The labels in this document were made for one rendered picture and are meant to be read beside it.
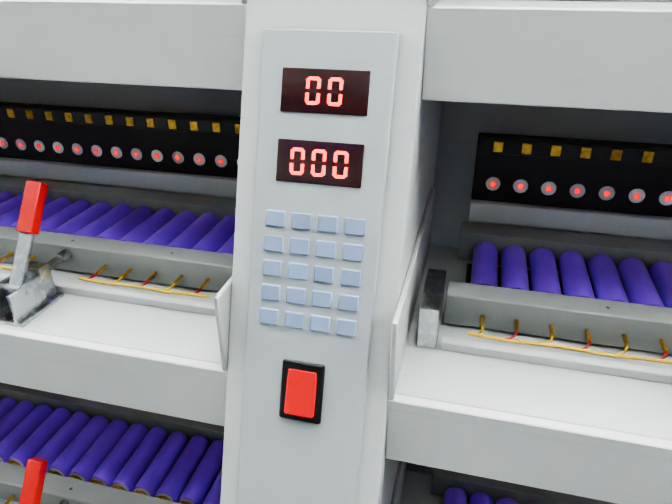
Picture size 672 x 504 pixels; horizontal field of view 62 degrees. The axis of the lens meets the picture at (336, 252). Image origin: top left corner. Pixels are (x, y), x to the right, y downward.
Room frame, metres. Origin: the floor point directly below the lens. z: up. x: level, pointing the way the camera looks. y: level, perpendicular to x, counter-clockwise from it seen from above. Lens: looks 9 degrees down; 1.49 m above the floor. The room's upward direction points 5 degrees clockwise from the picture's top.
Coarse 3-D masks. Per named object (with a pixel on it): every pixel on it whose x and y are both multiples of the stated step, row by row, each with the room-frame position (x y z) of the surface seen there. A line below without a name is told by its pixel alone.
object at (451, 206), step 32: (0, 96) 0.58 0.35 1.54; (32, 96) 0.57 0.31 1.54; (64, 96) 0.56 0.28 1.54; (96, 96) 0.56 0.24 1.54; (128, 96) 0.55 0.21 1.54; (160, 96) 0.54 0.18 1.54; (192, 96) 0.53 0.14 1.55; (224, 96) 0.53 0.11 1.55; (448, 128) 0.48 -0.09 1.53; (480, 128) 0.47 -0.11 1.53; (512, 128) 0.47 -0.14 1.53; (544, 128) 0.46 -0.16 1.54; (576, 128) 0.46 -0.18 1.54; (608, 128) 0.45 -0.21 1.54; (640, 128) 0.45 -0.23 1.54; (448, 160) 0.48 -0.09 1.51; (448, 192) 0.48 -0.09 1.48; (448, 224) 0.48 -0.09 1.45
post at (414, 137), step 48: (288, 0) 0.30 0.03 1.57; (336, 0) 0.30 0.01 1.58; (384, 0) 0.29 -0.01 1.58; (240, 144) 0.31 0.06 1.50; (432, 144) 0.41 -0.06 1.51; (240, 192) 0.31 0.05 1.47; (240, 240) 0.31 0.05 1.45; (384, 240) 0.29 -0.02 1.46; (240, 288) 0.31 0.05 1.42; (384, 288) 0.29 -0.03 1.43; (240, 336) 0.31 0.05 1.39; (384, 336) 0.29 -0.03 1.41; (240, 384) 0.31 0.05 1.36; (384, 384) 0.29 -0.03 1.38; (240, 432) 0.31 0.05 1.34; (384, 432) 0.29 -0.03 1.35; (384, 480) 0.31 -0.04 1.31
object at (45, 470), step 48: (0, 384) 0.53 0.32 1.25; (0, 432) 0.48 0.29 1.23; (48, 432) 0.48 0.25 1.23; (96, 432) 0.48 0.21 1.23; (144, 432) 0.48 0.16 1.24; (192, 432) 0.48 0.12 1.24; (0, 480) 0.42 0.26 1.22; (48, 480) 0.42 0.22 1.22; (96, 480) 0.43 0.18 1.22; (144, 480) 0.43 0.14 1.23; (192, 480) 0.43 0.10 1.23
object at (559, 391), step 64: (512, 192) 0.44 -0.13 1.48; (576, 192) 0.42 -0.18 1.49; (640, 192) 0.41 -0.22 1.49; (448, 256) 0.44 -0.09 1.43; (512, 256) 0.40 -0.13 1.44; (576, 256) 0.40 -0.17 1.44; (640, 256) 0.40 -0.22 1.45; (448, 320) 0.35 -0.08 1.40; (512, 320) 0.34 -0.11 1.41; (576, 320) 0.33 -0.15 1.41; (640, 320) 0.32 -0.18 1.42; (448, 384) 0.30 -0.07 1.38; (512, 384) 0.30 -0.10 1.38; (576, 384) 0.30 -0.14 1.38; (640, 384) 0.30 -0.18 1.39; (448, 448) 0.29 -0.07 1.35; (512, 448) 0.28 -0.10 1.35; (576, 448) 0.27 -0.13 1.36; (640, 448) 0.26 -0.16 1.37
